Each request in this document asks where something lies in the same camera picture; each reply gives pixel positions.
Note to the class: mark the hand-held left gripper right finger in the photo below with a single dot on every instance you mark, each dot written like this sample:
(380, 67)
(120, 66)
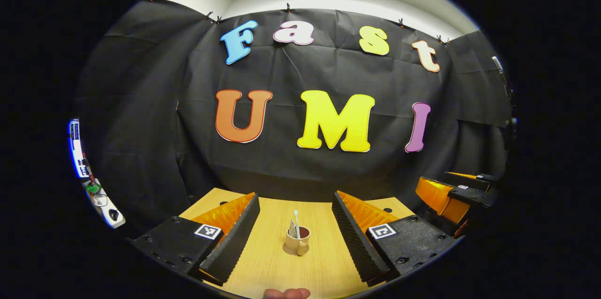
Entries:
(357, 242)

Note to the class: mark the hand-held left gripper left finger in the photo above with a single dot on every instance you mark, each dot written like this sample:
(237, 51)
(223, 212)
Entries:
(235, 242)

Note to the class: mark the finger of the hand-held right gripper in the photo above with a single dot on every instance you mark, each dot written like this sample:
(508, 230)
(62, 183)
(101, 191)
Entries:
(458, 180)
(469, 198)

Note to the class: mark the round brown coaster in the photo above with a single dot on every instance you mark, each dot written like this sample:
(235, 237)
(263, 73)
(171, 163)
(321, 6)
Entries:
(285, 250)

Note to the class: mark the white toothpaste tube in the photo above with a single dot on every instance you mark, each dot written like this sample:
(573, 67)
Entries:
(291, 231)

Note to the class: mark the beige cup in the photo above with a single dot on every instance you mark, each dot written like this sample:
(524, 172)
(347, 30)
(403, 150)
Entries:
(296, 243)

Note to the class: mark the pale green toothbrush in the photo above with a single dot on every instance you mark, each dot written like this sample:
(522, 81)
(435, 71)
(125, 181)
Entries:
(296, 219)

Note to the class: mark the wooden desktop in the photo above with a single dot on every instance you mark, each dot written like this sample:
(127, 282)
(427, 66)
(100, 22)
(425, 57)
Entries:
(272, 266)

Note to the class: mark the black computer mouse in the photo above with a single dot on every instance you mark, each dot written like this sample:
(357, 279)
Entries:
(114, 215)

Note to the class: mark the white side table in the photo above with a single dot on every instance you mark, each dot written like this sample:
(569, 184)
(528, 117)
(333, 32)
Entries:
(105, 207)

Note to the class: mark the small green object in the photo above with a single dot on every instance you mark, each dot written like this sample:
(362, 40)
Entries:
(94, 188)

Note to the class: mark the black backdrop cloth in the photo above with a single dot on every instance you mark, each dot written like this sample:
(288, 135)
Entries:
(300, 73)

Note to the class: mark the computer monitor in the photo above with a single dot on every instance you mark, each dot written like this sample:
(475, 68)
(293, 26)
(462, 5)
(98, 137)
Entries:
(77, 149)

